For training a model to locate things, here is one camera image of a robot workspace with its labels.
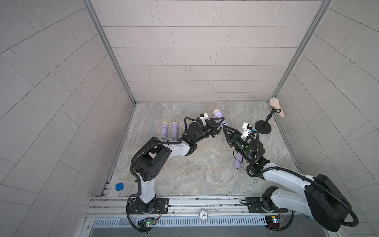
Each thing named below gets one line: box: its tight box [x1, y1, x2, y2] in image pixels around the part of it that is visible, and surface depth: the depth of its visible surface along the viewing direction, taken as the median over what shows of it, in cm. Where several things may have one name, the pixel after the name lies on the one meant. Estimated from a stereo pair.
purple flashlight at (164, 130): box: [160, 121, 169, 140], surface depth 99 cm
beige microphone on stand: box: [269, 97, 285, 118], surface depth 82 cm
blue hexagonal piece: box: [114, 182, 124, 192], surface depth 77 cm
